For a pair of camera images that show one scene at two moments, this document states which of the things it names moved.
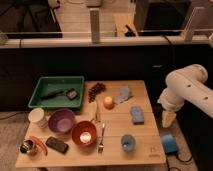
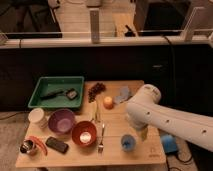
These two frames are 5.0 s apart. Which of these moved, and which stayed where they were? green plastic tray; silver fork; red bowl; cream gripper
Moved: cream gripper
Stayed: silver fork; red bowl; green plastic tray
